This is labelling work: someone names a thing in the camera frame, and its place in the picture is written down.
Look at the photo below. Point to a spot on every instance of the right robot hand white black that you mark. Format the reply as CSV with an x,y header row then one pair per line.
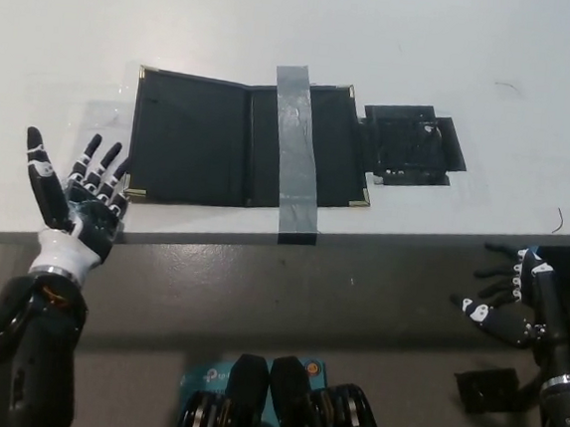
x,y
502,325

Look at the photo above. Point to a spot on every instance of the black tape patch on desk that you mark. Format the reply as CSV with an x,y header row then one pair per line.
x,y
406,144

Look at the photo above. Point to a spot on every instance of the teal router box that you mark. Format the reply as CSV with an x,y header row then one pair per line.
x,y
203,377

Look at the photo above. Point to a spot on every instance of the black table foot right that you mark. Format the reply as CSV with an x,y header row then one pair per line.
x,y
486,391

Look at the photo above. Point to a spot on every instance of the black diary with gold corners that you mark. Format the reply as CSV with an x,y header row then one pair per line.
x,y
192,138

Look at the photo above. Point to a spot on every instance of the clear tape sheet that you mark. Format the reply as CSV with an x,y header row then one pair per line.
x,y
108,118

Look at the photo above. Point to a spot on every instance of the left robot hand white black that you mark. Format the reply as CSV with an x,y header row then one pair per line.
x,y
87,221

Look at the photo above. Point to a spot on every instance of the grey duct tape strip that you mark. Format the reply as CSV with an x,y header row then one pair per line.
x,y
296,164

